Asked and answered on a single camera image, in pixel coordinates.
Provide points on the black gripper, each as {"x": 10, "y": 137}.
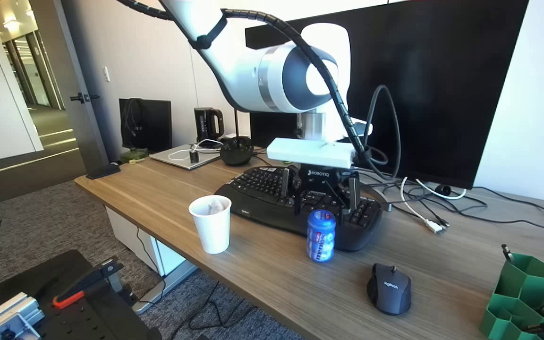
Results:
{"x": 320, "y": 179}

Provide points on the blue plastic bottle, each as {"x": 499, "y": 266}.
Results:
{"x": 322, "y": 232}

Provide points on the white paper cup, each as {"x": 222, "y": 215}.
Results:
{"x": 212, "y": 219}

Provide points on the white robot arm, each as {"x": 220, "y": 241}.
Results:
{"x": 307, "y": 73}

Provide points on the black computer keyboard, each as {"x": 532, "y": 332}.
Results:
{"x": 256, "y": 196}

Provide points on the black conference webcam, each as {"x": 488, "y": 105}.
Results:
{"x": 237, "y": 151}

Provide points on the black electric kettle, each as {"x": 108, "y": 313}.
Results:
{"x": 209, "y": 122}

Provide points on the small black adapter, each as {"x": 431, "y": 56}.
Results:
{"x": 193, "y": 154}

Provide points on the black computer mouse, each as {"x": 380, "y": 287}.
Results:
{"x": 390, "y": 289}

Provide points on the silver laptop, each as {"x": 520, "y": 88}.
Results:
{"x": 180, "y": 156}

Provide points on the black computer monitor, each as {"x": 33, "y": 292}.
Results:
{"x": 430, "y": 77}

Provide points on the small black monitor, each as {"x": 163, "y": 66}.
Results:
{"x": 146, "y": 122}

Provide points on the green pen holder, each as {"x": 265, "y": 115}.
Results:
{"x": 516, "y": 304}

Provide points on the black perforated robot cart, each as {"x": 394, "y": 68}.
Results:
{"x": 27, "y": 306}

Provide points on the orange black clamp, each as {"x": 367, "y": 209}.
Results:
{"x": 103, "y": 273}

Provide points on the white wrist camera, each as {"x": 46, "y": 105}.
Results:
{"x": 329, "y": 147}

